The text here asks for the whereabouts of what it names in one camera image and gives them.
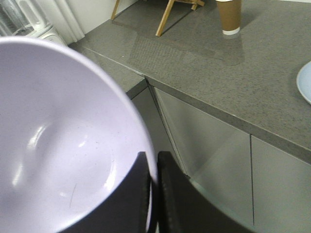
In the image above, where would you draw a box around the pale blue plate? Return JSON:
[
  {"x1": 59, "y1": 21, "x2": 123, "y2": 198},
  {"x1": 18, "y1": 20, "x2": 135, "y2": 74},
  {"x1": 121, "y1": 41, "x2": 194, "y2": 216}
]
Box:
[{"x1": 296, "y1": 61, "x2": 311, "y2": 104}]

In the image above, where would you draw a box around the grey side cabinet panel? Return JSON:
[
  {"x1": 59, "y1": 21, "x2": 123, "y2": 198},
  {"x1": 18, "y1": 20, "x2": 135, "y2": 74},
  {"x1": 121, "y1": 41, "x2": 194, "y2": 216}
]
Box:
[{"x1": 154, "y1": 88, "x2": 311, "y2": 233}]

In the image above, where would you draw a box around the white rice cooker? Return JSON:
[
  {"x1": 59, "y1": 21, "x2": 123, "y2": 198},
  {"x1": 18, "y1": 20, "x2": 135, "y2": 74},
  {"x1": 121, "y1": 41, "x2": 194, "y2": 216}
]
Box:
[{"x1": 0, "y1": 0, "x2": 66, "y2": 46}]

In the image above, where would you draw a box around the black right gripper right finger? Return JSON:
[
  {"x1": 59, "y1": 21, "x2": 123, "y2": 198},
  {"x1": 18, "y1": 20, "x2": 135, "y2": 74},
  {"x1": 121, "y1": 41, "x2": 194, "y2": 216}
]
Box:
[{"x1": 157, "y1": 151, "x2": 252, "y2": 233}]

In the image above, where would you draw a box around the lilac plastic bowl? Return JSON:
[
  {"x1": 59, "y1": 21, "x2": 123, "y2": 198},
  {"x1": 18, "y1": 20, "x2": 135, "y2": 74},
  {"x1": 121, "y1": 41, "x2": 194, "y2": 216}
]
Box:
[{"x1": 0, "y1": 36, "x2": 157, "y2": 233}]

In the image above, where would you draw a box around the white curtain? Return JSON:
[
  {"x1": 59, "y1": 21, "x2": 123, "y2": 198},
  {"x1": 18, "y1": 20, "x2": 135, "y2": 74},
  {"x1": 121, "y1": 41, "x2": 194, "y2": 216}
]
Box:
[{"x1": 31, "y1": 0, "x2": 137, "y2": 46}]

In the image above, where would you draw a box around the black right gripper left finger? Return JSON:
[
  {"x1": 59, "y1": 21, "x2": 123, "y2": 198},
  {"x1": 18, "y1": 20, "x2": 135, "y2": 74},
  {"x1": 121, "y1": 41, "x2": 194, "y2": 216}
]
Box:
[{"x1": 63, "y1": 152, "x2": 151, "y2": 233}]

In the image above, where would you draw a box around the grey cabinet door panel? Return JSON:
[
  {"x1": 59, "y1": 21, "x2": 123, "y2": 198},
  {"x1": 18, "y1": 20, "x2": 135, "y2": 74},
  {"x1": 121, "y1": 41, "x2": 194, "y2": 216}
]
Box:
[{"x1": 126, "y1": 79, "x2": 187, "y2": 174}]

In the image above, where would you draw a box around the brown paper cup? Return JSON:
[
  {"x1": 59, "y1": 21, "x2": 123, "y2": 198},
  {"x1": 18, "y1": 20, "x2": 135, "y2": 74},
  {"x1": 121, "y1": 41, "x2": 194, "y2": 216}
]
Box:
[{"x1": 216, "y1": 0, "x2": 242, "y2": 35}]

